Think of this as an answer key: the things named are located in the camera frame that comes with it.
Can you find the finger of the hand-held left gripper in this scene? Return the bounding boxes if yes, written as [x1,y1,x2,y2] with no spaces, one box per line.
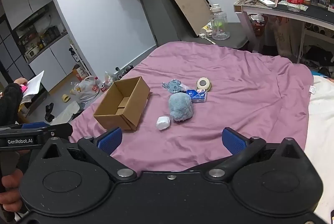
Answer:
[21,121,48,129]
[42,123,74,139]

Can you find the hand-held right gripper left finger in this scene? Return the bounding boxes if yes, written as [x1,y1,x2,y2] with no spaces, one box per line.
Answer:
[40,127,137,183]

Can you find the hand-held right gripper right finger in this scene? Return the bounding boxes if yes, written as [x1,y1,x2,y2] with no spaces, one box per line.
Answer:
[205,127,306,183]

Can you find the brown cardboard box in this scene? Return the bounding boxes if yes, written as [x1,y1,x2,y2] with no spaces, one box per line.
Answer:
[93,76,151,132]

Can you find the white bundle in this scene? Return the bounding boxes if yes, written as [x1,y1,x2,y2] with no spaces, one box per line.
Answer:
[156,116,171,131]

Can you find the blue tissue pack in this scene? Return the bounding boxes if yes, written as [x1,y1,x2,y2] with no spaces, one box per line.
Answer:
[186,89,207,103]

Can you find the fluffy blue plush toy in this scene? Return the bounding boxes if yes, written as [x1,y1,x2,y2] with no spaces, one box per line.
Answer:
[168,93,195,122]

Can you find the small blue dragon plush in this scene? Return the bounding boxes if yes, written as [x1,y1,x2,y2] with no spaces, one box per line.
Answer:
[162,79,182,93]

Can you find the person's left hand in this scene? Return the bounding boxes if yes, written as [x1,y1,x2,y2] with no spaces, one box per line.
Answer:
[0,169,24,214]

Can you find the white paper sheet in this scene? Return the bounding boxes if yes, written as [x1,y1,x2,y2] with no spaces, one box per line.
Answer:
[22,71,45,97]

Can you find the pink bed sheet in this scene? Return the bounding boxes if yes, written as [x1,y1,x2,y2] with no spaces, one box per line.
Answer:
[68,41,314,175]

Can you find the white yellow shopping bag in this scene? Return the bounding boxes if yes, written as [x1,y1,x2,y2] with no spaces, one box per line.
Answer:
[70,76,101,104]

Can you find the small red label bottle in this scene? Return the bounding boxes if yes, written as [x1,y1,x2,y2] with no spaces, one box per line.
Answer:
[94,77,107,93]

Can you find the clear plastic floor bag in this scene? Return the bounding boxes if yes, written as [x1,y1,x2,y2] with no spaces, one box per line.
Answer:
[104,71,115,86]

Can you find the orange cardboard box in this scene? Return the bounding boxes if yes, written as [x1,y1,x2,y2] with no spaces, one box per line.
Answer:
[72,64,88,81]

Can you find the cream green round plush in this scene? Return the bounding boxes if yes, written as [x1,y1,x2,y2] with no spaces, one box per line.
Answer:
[196,77,212,91]

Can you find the pile of shoes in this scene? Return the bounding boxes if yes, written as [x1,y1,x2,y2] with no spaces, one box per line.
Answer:
[115,65,134,76]

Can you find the white metal rack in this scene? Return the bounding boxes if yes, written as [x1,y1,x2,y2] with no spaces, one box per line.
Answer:
[69,44,88,76]

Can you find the white blanket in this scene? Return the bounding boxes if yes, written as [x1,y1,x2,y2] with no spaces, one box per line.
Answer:
[304,75,334,222]

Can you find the grey bench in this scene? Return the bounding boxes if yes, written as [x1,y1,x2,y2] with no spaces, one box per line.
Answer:
[180,22,249,51]

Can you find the beige tote bag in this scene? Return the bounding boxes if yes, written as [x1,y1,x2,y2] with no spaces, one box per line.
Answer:
[271,16,299,57]

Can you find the large clear water jug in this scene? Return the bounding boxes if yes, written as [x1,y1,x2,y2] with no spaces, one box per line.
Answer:
[210,4,230,40]

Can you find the red trash bin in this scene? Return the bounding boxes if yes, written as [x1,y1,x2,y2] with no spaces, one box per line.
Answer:
[249,14,268,37]

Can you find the white remote control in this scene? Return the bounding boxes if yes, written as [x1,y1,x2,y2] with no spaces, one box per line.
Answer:
[255,0,277,7]

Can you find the black framed board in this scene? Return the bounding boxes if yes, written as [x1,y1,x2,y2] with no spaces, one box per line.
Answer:
[164,0,212,38]

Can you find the grey desk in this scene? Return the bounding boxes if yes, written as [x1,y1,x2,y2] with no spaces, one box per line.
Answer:
[233,0,334,63]

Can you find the white wall cabinet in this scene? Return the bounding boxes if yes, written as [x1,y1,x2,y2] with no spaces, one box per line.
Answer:
[0,0,77,92]

